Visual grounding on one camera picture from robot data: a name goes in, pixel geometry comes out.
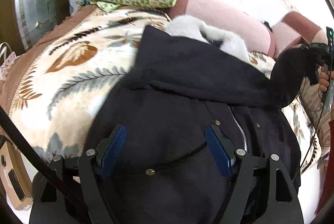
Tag black coat with fur collar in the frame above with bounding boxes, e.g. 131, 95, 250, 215
79, 15, 328, 223

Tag person's right hand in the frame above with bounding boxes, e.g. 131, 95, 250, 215
319, 67, 331, 93

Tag pink maroon side cushion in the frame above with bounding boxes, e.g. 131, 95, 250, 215
271, 11, 328, 58

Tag striped beige floral pillow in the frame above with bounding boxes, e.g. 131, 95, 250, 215
300, 78, 331, 156

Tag pink bed headboard cushion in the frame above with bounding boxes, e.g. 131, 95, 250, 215
167, 0, 276, 57

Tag leaf pattern beige blanket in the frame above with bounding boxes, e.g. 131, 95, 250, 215
10, 9, 309, 173

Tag cardboard box on floor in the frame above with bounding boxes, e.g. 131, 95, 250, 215
1, 135, 33, 210

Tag thin black cable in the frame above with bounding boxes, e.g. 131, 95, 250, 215
292, 67, 330, 183

